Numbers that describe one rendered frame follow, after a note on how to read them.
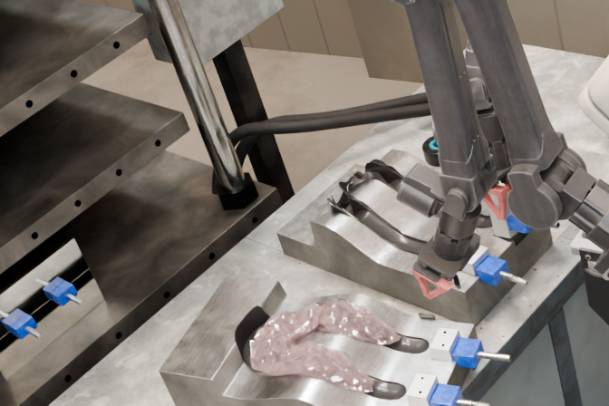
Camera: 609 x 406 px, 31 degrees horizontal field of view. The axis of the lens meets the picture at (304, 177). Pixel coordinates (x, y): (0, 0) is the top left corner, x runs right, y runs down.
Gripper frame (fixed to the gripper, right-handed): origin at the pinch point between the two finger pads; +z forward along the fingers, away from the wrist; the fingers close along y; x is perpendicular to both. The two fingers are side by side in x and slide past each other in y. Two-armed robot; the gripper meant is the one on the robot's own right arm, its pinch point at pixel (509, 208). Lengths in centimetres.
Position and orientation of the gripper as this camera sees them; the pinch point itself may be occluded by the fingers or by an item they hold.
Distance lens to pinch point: 206.2
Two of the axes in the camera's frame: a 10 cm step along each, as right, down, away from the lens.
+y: -7.0, 4.4, -5.6
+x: 6.6, 0.9, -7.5
